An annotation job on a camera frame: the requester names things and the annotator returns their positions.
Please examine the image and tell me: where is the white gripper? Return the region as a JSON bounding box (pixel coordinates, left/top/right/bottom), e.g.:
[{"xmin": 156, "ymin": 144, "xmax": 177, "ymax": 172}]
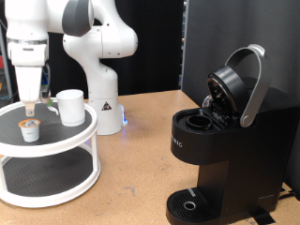
[{"xmin": 14, "ymin": 65, "xmax": 43, "ymax": 117}]

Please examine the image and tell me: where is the orange-rimmed coffee pod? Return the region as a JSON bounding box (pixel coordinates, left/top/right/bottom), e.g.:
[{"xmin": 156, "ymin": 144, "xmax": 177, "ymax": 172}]
[{"xmin": 18, "ymin": 118, "xmax": 42, "ymax": 143}]

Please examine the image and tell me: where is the white mug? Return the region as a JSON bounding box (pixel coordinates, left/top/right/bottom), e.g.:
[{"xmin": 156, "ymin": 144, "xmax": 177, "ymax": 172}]
[{"xmin": 46, "ymin": 89, "xmax": 86, "ymax": 128}]

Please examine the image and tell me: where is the black Keurig coffee machine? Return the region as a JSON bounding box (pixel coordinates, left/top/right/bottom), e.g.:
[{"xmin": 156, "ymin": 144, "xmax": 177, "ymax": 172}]
[{"xmin": 165, "ymin": 43, "xmax": 300, "ymax": 225}]

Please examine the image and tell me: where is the white two-tier turntable stand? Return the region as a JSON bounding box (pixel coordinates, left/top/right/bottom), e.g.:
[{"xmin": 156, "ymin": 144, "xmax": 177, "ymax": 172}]
[{"xmin": 0, "ymin": 97, "xmax": 102, "ymax": 209}]

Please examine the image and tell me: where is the black backdrop curtain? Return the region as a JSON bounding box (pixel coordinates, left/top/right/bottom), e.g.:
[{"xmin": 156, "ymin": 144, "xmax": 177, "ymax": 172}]
[{"xmin": 0, "ymin": 0, "xmax": 186, "ymax": 101}]

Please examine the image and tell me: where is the dark grey backdrop panel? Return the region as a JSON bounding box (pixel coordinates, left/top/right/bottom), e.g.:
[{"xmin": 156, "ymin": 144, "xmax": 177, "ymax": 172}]
[{"xmin": 180, "ymin": 0, "xmax": 300, "ymax": 201}]

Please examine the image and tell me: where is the black tape strip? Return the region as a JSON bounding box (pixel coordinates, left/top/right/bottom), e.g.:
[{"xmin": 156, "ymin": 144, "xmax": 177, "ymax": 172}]
[{"xmin": 249, "ymin": 207, "xmax": 277, "ymax": 225}]

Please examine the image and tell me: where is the grey metal frame post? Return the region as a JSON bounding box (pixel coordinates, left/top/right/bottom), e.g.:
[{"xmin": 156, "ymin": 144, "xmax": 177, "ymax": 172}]
[{"xmin": 0, "ymin": 22, "xmax": 14, "ymax": 101}]

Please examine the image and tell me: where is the black power cord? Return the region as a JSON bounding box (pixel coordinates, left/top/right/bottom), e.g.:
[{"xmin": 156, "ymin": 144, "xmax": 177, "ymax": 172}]
[{"xmin": 277, "ymin": 187, "xmax": 296, "ymax": 202}]

